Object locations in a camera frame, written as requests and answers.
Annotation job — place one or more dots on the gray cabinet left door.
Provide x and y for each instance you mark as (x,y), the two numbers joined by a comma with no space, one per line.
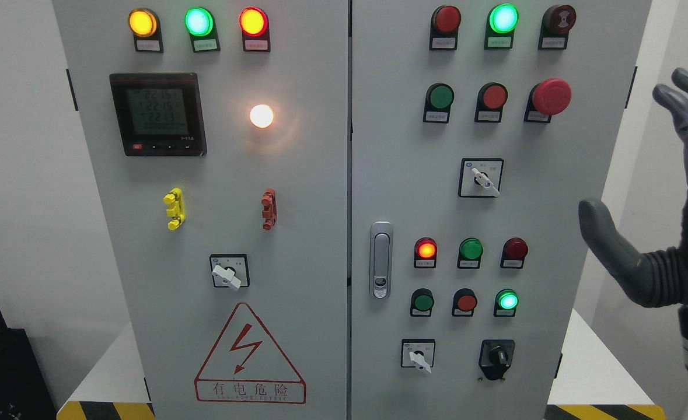
(298,269)

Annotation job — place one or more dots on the top right green indicator light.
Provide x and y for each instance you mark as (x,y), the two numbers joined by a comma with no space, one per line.
(500,27)

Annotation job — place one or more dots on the top right red indicator light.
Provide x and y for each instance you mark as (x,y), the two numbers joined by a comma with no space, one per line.
(444,28)

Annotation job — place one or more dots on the black rotary key switch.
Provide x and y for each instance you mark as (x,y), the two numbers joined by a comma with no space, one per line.
(495,357)

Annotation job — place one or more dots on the white glowing lamp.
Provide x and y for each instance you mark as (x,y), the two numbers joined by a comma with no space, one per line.
(262,116)

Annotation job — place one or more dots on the left door gray rotary switch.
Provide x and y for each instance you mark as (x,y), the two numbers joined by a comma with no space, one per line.
(229,271)

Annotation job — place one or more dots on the lit red indicator light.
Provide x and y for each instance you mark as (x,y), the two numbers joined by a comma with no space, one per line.
(425,253)

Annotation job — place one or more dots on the gray cabinet door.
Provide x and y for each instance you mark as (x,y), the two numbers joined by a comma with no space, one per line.
(406,171)
(298,269)

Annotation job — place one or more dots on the yellow indicator light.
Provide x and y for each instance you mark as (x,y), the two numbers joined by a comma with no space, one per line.
(145,27)

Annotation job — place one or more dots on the silver cabinet door handle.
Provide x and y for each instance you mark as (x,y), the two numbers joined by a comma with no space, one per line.
(380,264)

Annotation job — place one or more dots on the green push button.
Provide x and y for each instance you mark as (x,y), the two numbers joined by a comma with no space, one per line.
(438,100)
(422,303)

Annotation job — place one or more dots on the digital power meter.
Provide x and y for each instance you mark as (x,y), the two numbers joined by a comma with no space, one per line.
(159,114)

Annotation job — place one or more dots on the dark red buzzer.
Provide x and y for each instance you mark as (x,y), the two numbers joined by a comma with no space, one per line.
(555,28)

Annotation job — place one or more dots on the electric hazard warning sticker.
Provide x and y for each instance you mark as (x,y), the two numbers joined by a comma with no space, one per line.
(247,365)

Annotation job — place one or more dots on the lit lower green indicator light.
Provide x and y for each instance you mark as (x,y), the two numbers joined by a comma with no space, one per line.
(505,303)

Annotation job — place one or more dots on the red push button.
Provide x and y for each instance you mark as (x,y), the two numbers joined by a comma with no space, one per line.
(464,303)
(490,103)

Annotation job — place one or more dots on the lower red push button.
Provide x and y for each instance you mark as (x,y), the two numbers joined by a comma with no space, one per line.
(464,303)

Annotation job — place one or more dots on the black box with antenna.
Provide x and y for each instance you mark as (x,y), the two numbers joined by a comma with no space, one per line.
(23,392)

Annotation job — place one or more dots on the middle green indicator light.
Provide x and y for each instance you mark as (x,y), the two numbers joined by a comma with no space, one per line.
(469,254)

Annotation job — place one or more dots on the upper red push button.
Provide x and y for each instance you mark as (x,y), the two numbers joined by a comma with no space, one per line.
(490,103)

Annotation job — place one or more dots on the lower green push button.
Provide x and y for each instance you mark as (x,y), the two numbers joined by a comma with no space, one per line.
(422,303)

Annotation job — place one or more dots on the upper green push button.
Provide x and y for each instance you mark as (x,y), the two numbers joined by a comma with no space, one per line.
(438,100)

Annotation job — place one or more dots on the top left green indicator light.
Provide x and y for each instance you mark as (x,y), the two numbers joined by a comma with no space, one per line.
(201,27)

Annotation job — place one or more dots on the top left red indicator light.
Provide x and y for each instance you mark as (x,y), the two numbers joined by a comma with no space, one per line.
(254,24)

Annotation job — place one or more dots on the red emergency stop button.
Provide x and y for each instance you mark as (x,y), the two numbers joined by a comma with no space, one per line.
(546,99)

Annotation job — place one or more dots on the gray cabinet right door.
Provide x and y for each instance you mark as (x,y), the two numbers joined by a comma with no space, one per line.
(406,171)

